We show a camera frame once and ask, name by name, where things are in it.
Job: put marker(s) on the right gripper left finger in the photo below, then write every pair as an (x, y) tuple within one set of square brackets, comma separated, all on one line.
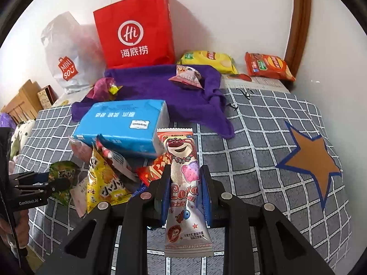
[(148, 209)]

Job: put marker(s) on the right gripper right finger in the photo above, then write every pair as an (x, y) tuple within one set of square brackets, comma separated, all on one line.
[(224, 210)]

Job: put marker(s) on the red snack packet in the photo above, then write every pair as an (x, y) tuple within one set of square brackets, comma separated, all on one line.
[(154, 171)]

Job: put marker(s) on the white bear snack packet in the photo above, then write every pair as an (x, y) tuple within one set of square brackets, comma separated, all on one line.
[(186, 232)]

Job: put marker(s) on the yellow crisps snack packet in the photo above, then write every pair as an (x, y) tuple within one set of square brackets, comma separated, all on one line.
[(103, 184)]

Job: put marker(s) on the white red barcode packet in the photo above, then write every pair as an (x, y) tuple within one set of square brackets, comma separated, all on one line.
[(115, 159)]

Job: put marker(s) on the green snack packet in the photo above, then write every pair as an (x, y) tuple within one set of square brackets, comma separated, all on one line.
[(63, 169)]

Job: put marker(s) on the pale pink snack packet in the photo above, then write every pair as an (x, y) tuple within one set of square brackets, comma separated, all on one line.
[(78, 193)]

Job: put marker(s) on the blue tissue pack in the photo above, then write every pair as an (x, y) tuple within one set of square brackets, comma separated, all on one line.
[(128, 127)]

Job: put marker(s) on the cardboard boxes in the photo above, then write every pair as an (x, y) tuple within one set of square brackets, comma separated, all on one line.
[(25, 105)]

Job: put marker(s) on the purple towel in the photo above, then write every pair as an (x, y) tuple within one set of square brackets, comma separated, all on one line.
[(204, 106)]

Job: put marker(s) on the magenta wrapped snack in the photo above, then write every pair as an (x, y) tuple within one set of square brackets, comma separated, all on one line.
[(104, 89)]

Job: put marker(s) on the pink panda snack packet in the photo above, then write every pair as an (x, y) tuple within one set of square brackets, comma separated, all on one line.
[(187, 77)]

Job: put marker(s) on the white Miniso plastic bag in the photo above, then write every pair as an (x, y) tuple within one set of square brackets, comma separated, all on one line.
[(72, 54)]

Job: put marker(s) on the yellow chips bag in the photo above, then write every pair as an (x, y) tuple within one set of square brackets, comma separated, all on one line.
[(220, 61)]

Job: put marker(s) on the orange chips bag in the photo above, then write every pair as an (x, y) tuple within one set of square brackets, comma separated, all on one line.
[(268, 66)]

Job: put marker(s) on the red paper shopping bag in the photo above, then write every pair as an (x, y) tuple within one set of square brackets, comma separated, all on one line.
[(135, 33)]

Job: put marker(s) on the brown wooden door frame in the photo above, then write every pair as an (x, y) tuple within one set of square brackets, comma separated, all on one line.
[(299, 28)]

